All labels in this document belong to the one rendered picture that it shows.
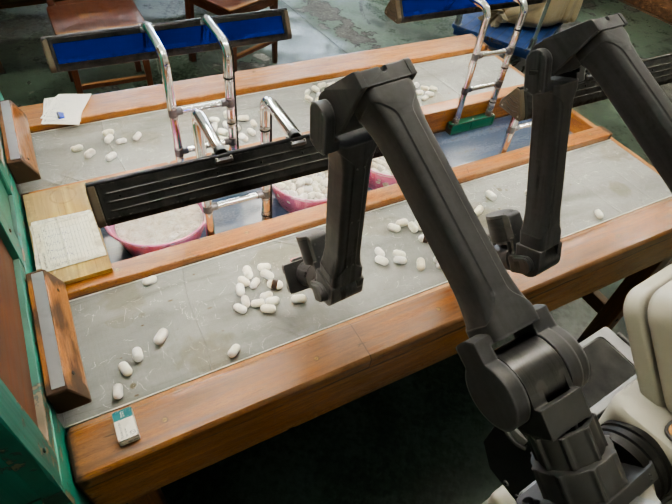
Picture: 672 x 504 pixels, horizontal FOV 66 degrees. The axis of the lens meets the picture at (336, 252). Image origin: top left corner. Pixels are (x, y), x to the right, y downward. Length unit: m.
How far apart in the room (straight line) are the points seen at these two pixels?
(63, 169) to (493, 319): 1.33
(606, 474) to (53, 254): 1.16
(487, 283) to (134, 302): 0.88
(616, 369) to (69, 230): 1.18
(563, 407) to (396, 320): 0.67
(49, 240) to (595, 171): 1.59
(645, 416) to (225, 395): 0.72
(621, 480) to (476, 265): 0.25
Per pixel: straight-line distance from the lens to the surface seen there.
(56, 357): 1.06
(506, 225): 1.11
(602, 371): 0.91
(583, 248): 1.53
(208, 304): 1.22
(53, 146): 1.74
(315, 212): 1.39
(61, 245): 1.36
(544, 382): 0.56
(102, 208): 0.97
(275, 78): 1.95
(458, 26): 4.04
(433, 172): 0.57
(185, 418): 1.05
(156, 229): 1.41
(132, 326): 1.21
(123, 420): 1.05
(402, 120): 0.59
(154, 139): 1.70
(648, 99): 0.89
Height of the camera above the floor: 1.70
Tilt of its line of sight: 47 degrees down
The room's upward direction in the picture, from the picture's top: 8 degrees clockwise
